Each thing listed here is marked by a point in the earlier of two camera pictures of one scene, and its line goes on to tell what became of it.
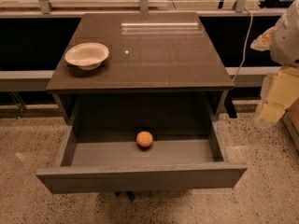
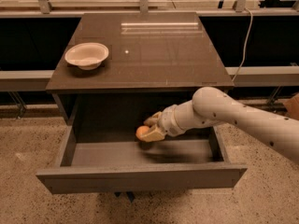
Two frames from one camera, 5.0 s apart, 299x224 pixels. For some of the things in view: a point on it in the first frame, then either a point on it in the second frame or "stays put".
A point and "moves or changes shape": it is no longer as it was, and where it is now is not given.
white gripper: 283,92 to 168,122
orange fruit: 144,138 moves or changes shape
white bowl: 87,55 stays put
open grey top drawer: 101,154 stays put
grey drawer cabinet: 162,68 stays put
